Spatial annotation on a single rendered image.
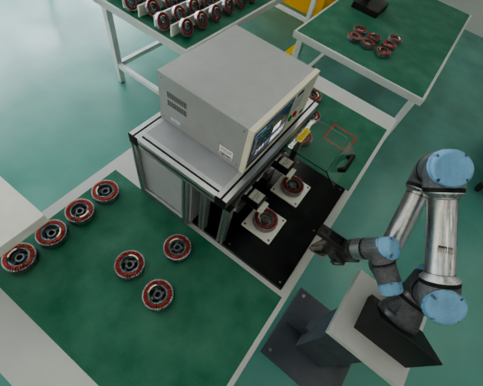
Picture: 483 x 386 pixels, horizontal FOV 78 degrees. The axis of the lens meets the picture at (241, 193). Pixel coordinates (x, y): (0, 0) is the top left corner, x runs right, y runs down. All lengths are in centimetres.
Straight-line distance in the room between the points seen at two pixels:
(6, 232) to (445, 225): 120
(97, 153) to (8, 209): 169
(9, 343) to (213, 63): 115
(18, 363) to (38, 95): 233
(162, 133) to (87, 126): 171
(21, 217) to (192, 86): 59
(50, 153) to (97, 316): 168
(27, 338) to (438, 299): 132
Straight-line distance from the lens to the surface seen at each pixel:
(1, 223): 94
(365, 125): 204
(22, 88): 329
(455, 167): 107
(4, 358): 133
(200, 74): 106
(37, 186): 254
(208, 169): 104
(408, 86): 259
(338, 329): 134
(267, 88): 106
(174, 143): 110
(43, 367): 128
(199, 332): 121
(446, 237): 110
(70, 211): 140
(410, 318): 128
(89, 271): 131
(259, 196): 124
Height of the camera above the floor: 195
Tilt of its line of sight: 56 degrees down
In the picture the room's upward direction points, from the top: 17 degrees clockwise
